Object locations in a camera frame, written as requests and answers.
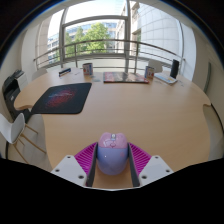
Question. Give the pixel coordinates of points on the grey metal railing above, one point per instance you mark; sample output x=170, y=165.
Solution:
x=100, y=41

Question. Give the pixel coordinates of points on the black mouse pad, red-blue print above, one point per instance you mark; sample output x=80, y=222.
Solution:
x=61, y=98

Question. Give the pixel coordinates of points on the black and white office printer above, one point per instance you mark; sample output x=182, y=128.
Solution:
x=11, y=93

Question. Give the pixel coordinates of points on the black upright device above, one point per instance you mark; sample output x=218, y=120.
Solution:
x=174, y=68

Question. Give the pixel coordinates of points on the black and blue case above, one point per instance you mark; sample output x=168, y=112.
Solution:
x=65, y=72

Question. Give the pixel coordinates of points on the white plastic chair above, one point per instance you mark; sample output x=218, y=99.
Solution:
x=38, y=74
x=155, y=66

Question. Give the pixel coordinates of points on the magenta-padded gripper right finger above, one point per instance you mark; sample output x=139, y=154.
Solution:
x=156, y=168

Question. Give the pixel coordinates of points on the white chair with wooden legs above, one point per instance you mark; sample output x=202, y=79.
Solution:
x=11, y=128

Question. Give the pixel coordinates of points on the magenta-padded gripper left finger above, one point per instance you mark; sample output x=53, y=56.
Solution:
x=67, y=168

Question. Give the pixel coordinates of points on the pink and lilac computer mouse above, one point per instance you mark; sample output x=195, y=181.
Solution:
x=112, y=156

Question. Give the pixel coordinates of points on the red and grey magazine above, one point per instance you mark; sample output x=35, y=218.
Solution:
x=123, y=77

